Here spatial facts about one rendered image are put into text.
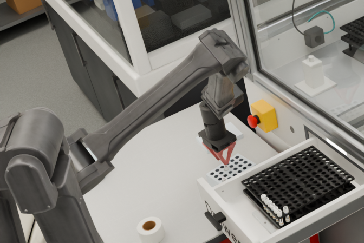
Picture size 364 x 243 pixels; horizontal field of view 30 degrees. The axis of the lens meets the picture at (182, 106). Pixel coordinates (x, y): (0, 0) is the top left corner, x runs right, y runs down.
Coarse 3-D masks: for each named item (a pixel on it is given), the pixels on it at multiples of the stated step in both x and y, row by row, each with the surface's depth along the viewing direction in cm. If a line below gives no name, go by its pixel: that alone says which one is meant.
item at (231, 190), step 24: (312, 144) 181; (264, 168) 177; (240, 192) 177; (360, 192) 160; (240, 216) 170; (264, 216) 168; (312, 216) 156; (336, 216) 160; (264, 240) 153; (288, 240) 156
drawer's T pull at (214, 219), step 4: (208, 212) 163; (220, 212) 162; (208, 216) 161; (212, 216) 161; (216, 216) 161; (220, 216) 160; (224, 216) 160; (212, 220) 160; (216, 220) 160; (220, 220) 160; (224, 220) 160; (212, 224) 160; (216, 224) 159; (216, 228) 158; (220, 228) 158
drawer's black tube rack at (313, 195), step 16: (304, 160) 173; (320, 160) 171; (272, 176) 170; (288, 176) 169; (304, 176) 167; (320, 176) 166; (336, 176) 170; (352, 176) 163; (272, 192) 165; (288, 192) 164; (304, 192) 163; (320, 192) 161; (336, 192) 164; (288, 208) 159; (304, 208) 162; (288, 224) 160
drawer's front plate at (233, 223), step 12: (204, 180) 171; (204, 192) 170; (216, 192) 166; (204, 204) 175; (216, 204) 164; (228, 216) 158; (228, 228) 163; (240, 228) 153; (240, 240) 157; (252, 240) 149
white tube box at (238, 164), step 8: (232, 160) 197; (240, 160) 197; (248, 160) 195; (216, 168) 195; (232, 168) 193; (240, 168) 192; (248, 168) 192; (208, 176) 193; (216, 176) 193; (224, 176) 192; (232, 176) 190; (216, 184) 191
